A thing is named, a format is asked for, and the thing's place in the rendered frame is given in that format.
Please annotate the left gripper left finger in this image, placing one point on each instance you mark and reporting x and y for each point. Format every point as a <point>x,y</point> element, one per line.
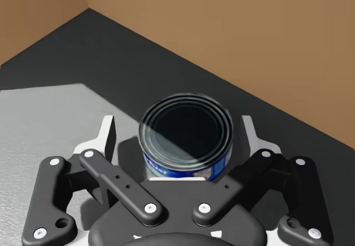
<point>52,190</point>

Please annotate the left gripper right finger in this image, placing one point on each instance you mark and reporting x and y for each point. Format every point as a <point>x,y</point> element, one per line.
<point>302,193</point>

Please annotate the blue flat can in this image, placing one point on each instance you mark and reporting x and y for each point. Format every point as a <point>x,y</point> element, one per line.
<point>186,136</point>

